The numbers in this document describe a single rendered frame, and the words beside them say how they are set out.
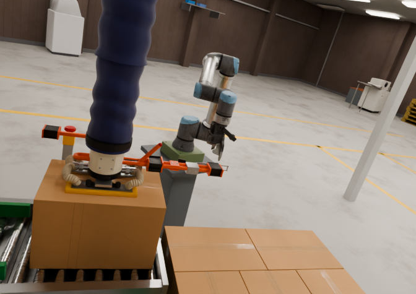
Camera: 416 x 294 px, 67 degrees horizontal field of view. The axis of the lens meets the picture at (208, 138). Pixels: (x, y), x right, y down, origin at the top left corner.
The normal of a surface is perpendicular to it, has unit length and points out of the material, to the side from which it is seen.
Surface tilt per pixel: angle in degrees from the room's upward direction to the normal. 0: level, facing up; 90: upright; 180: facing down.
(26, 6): 90
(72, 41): 90
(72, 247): 90
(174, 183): 90
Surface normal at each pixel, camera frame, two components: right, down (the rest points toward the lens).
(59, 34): 0.61, 0.41
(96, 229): 0.24, 0.39
